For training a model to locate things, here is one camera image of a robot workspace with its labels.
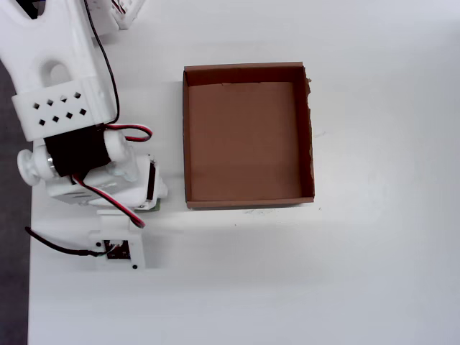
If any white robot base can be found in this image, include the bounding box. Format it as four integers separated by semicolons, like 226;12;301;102
107;0;148;31

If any green cube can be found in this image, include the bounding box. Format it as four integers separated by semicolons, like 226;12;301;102
138;201;162;216

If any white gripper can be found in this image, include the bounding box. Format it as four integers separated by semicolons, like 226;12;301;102
46;153;169;212

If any red black servo cable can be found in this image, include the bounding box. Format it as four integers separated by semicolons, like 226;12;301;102
70;173;147;229
83;0;154;143

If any brown cardboard box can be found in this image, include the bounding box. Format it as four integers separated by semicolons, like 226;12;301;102
182;60;316;211

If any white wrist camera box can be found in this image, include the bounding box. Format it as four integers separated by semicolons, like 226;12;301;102
88;209;147;271

